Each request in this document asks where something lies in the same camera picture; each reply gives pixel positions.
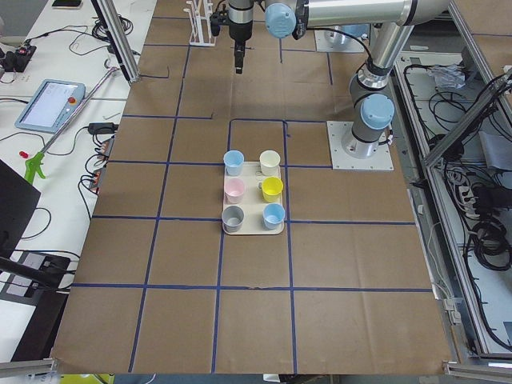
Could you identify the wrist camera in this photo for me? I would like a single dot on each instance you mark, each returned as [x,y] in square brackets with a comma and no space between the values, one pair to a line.
[217,20]

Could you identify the blue teach pendant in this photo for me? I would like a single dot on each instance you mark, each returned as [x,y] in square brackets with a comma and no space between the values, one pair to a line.
[52,104]

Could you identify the grey cup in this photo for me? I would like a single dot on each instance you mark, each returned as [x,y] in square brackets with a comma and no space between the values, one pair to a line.
[232,219]

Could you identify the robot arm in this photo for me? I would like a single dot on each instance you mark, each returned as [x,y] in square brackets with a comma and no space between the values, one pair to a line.
[240,21]
[374,111]

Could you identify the cream cup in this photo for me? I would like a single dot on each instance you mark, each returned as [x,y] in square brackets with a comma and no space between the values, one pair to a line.
[269,162]

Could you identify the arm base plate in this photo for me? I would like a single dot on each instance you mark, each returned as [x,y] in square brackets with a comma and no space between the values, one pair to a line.
[347,153]

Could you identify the aluminium frame post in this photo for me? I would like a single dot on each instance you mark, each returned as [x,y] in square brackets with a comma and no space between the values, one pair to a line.
[109,19]

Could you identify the pink cup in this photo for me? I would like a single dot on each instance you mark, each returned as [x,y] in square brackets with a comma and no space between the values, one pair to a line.
[234,190]

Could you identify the white wire cup rack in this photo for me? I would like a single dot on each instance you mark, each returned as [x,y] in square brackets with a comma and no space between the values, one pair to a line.
[199,13]

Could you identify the light blue cup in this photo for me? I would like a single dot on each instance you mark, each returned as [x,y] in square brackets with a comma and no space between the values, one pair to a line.
[273,216]
[233,162]

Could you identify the black monitor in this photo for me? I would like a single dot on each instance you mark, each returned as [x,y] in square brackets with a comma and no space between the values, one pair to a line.
[18,202]

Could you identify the cream plastic tray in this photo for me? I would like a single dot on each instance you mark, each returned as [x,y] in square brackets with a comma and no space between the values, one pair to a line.
[253,202]

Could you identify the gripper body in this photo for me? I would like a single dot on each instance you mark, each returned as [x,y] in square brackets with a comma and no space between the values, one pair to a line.
[239,34]

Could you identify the green handled reacher grabber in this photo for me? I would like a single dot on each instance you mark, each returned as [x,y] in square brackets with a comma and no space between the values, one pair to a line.
[34,164]

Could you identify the black smartphone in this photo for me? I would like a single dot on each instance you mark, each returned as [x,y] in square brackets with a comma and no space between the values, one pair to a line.
[66,4]

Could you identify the yellow cup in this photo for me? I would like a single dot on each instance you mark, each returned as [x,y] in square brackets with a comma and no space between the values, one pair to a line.
[271,189]

